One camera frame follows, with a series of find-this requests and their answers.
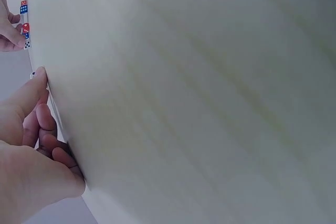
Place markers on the person's right hand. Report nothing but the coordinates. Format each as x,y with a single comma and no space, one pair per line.
6,35

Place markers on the person's left hand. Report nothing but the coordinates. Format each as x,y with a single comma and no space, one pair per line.
23,171

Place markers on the person's right fingers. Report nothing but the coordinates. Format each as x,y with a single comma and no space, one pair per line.
11,36

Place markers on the person's left thumb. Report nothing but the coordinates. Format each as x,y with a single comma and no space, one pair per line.
32,87

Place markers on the white die with black dots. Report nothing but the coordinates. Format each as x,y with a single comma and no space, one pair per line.
27,44
32,74

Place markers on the blue die with white dots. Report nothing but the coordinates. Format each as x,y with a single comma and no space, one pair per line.
26,35
23,10

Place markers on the large red die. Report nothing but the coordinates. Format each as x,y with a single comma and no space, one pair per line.
26,28

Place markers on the small red die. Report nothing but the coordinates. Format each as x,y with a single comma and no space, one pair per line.
23,2

